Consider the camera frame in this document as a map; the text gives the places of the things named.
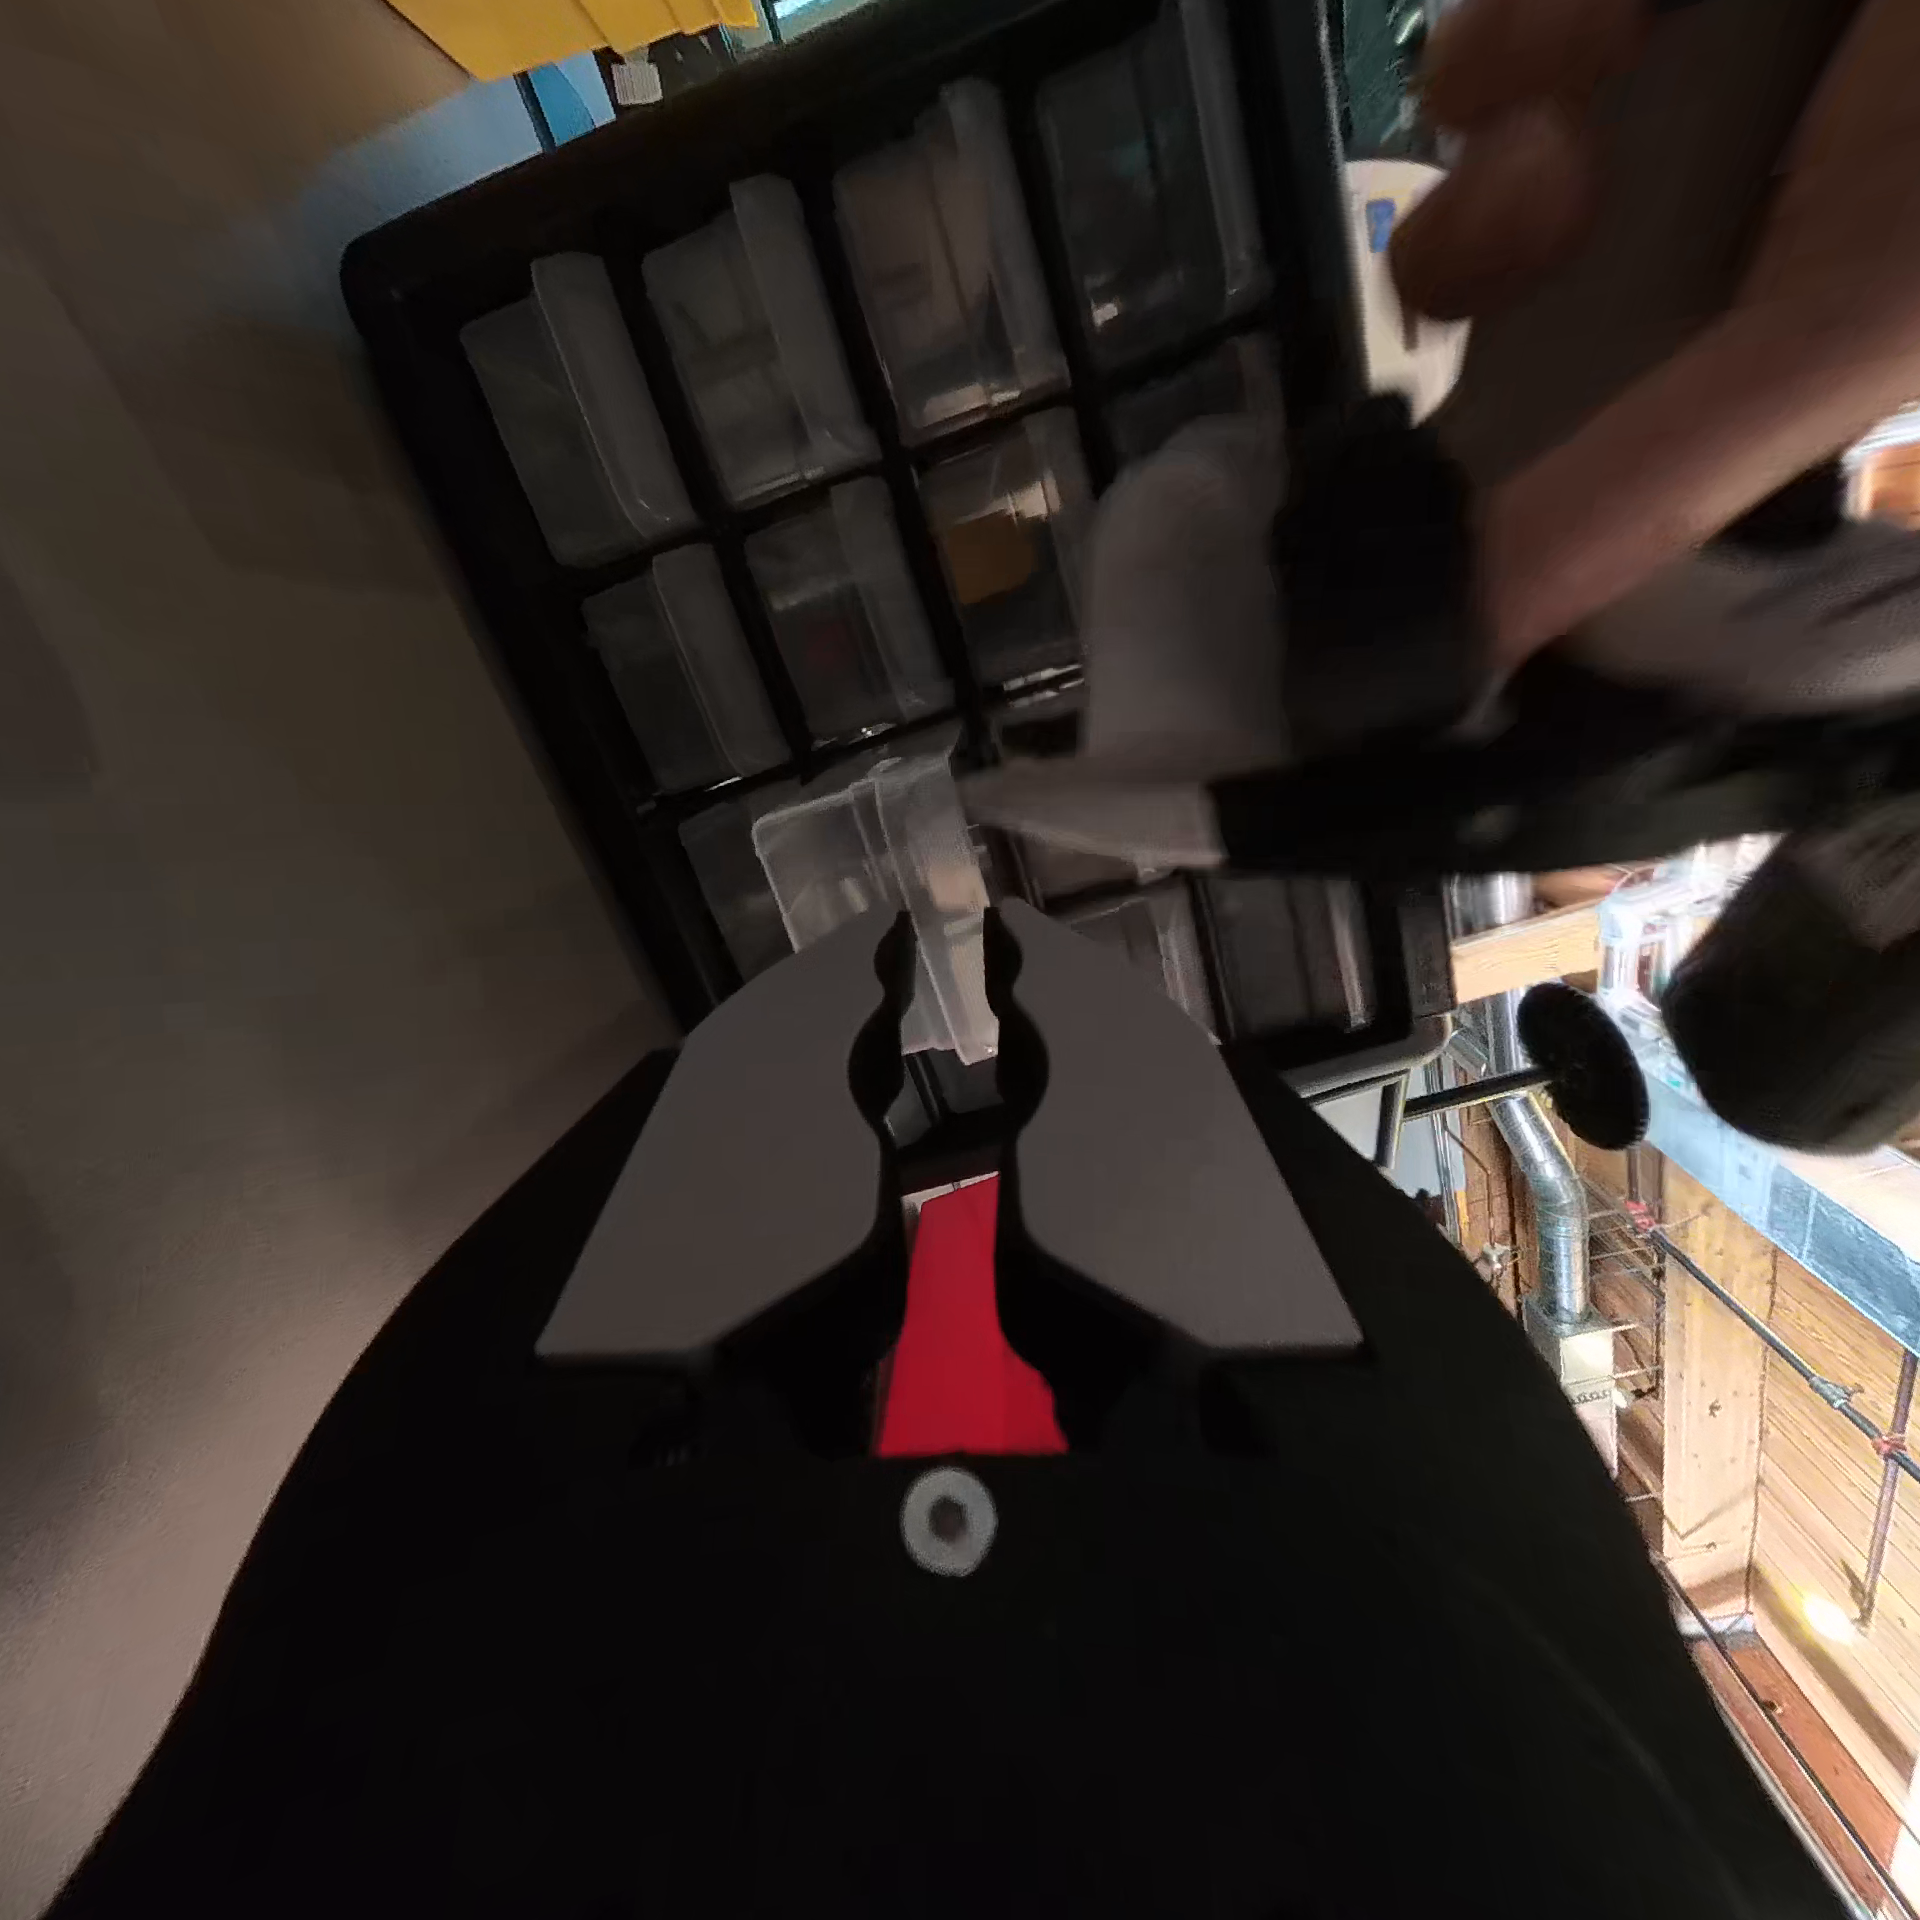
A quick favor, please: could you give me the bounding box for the black drawer cabinet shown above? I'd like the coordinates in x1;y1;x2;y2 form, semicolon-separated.
340;0;1462;1088

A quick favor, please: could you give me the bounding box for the clear plastic drawer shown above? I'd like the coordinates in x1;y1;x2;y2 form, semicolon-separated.
753;757;1000;1067

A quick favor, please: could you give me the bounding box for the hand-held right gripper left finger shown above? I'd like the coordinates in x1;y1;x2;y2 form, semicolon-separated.
534;910;917;1366

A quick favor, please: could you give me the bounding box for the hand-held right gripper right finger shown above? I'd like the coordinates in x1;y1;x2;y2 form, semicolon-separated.
986;900;1366;1366

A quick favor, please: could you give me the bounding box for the red plastic bin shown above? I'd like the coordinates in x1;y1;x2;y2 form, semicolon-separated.
872;1178;1069;1461

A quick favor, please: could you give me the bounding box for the metal air duct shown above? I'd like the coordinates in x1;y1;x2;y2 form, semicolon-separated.
1636;1052;1920;1353

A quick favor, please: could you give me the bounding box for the yellow plastic bin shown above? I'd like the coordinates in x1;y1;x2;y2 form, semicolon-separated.
385;0;769;86

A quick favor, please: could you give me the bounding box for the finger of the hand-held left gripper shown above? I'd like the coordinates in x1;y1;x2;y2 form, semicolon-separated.
1075;416;1317;772
956;752;1233;878

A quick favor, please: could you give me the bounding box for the person's left hand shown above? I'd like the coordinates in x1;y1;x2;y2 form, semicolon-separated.
1388;0;1920;677

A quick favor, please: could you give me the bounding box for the black round ribbed disc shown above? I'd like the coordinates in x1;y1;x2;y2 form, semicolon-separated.
1510;986;1658;1155

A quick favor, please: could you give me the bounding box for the round metal duct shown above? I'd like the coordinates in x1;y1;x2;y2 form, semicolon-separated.
1496;1094;1606;1353

